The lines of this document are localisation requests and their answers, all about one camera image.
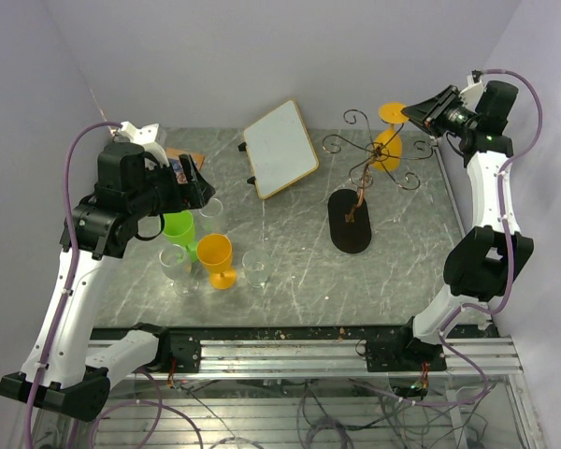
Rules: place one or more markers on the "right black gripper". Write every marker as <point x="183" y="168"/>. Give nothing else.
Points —
<point x="430" y="112"/>

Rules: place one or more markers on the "orange plastic wine glass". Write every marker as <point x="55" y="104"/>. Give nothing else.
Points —
<point x="215" y="253"/>

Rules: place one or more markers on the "clear ribbed glass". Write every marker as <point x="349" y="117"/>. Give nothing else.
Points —
<point x="257" y="267"/>

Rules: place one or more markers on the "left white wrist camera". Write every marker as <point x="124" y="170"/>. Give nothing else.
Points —
<point x="150" y="137"/>

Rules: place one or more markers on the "black oval rack base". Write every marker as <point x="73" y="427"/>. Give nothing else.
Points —
<point x="349" y="223"/>

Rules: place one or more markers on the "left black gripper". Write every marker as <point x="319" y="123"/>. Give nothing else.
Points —
<point x="184" y="195"/>

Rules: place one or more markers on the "copper wire glass rack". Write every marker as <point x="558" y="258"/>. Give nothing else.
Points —
<point x="359" y="174"/>

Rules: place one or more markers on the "clear wine glass front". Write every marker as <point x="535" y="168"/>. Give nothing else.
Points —
<point x="177" y="266"/>

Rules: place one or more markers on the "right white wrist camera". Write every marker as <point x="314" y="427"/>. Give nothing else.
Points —
<point x="474" y="90"/>

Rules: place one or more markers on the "small whiteboard yellow frame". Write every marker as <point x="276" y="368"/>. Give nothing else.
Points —
<point x="279" y="150"/>

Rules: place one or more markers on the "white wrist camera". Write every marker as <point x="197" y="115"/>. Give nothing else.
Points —
<point x="474" y="90"/>
<point x="150" y="137"/>

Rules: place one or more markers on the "aluminium rail frame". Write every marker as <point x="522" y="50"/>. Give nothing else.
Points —
<point x="314" y="359"/>

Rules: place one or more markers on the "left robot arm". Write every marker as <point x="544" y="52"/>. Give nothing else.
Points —
<point x="59" y="375"/>

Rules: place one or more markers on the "green plastic wine glass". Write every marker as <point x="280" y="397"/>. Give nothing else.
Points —
<point x="180" y="230"/>

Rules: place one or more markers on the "clear wine glass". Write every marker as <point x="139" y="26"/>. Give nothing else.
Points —
<point x="177" y="266"/>
<point x="212" y="217"/>

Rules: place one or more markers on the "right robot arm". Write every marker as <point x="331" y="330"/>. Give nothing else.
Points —
<point x="491" y="255"/>

